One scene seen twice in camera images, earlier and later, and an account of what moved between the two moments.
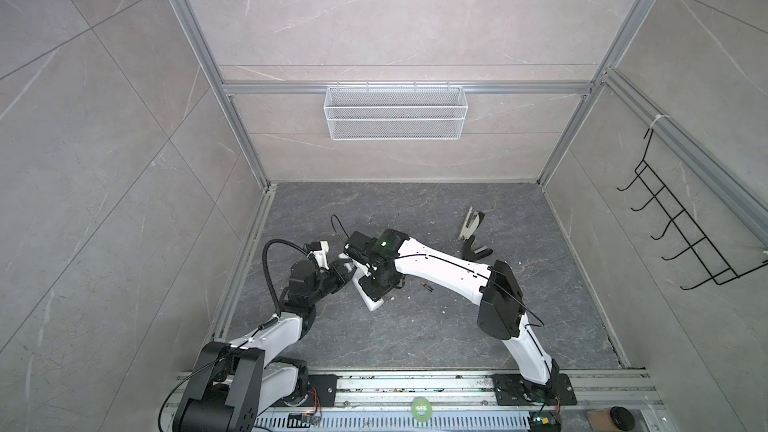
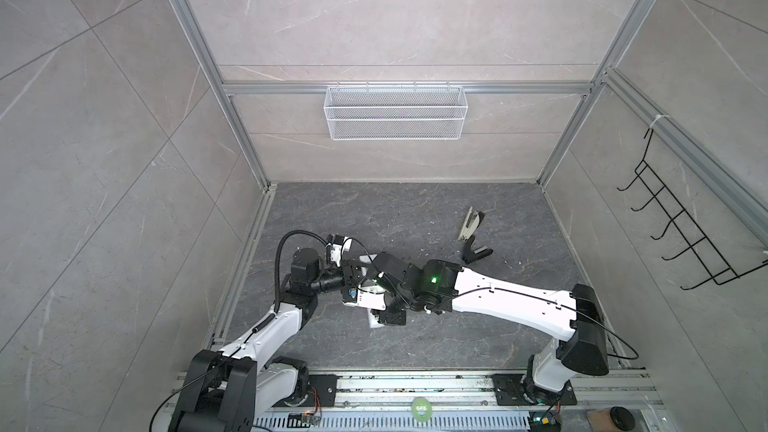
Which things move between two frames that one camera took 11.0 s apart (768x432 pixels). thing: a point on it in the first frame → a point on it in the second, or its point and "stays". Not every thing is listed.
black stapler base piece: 474,254 stays
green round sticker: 421,409 stays
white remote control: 360,272 → 373,322
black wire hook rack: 720,271 stays
